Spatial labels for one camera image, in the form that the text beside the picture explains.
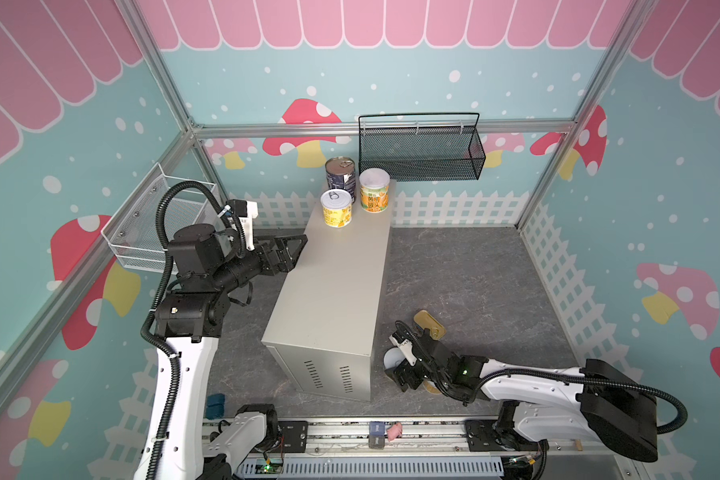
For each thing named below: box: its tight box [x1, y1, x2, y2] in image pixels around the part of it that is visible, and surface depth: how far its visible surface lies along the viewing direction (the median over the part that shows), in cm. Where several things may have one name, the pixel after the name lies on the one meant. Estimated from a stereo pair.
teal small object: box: [206, 393, 226, 420], surface depth 80 cm
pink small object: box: [387, 422, 403, 442], surface depth 76 cm
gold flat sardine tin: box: [414, 310, 446, 341], surface depth 91 cm
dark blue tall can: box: [325, 156, 356, 204], surface depth 74 cm
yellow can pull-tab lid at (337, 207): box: [320, 188, 353, 228], surface depth 73 cm
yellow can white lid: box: [359, 168, 391, 213], surface depth 74 cm
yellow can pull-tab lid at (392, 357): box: [383, 346, 406, 369], surface depth 83 cm
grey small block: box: [368, 421, 385, 450], surface depth 75 cm
